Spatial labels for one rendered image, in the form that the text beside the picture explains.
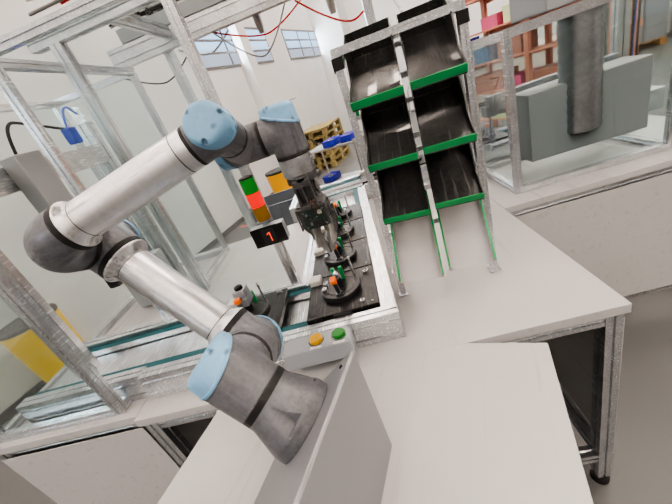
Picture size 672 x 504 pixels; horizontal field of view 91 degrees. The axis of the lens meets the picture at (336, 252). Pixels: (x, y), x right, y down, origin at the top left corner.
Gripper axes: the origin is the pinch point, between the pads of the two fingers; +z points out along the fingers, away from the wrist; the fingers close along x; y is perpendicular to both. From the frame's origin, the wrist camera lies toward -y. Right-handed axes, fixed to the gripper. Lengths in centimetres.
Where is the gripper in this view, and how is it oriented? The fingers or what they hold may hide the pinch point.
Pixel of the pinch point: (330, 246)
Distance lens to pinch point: 84.5
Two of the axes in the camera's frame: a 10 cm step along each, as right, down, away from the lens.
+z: 3.1, 8.5, 4.3
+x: 9.5, -2.8, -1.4
